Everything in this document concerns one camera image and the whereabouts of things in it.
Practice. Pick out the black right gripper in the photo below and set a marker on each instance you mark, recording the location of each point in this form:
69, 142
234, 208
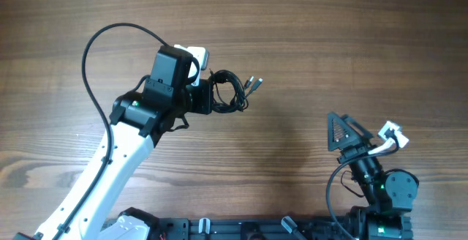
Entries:
353, 152

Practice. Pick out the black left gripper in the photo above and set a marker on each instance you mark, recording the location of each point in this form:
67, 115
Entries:
205, 88

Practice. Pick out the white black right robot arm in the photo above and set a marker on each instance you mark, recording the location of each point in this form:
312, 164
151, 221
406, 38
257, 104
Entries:
389, 193

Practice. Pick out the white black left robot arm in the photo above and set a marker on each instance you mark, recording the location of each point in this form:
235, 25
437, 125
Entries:
137, 122

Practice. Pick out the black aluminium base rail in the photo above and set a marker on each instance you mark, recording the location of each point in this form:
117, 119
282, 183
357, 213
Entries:
128, 227

